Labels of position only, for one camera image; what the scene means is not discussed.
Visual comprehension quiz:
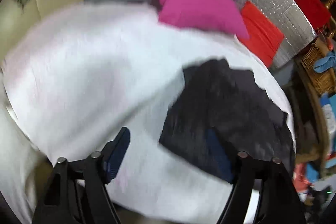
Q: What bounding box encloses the wooden side table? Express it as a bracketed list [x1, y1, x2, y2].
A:
[294, 61, 336, 169]

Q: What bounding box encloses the light blue cloth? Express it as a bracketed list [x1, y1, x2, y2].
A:
[314, 52, 336, 73]

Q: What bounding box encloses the dark navy puffer jacket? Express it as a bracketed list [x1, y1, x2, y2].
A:
[160, 58, 295, 181]

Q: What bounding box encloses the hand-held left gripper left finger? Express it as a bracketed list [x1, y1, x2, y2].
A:
[31, 127, 131, 224]

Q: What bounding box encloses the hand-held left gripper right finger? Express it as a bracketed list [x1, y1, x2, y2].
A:
[205, 129, 307, 224]

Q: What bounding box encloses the wicker basket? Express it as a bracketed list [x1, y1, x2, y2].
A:
[301, 43, 336, 95]

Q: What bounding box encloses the red-orange pillow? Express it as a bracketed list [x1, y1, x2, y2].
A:
[240, 2, 285, 67]

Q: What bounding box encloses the white bed sheet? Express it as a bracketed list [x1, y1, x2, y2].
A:
[0, 2, 297, 224]

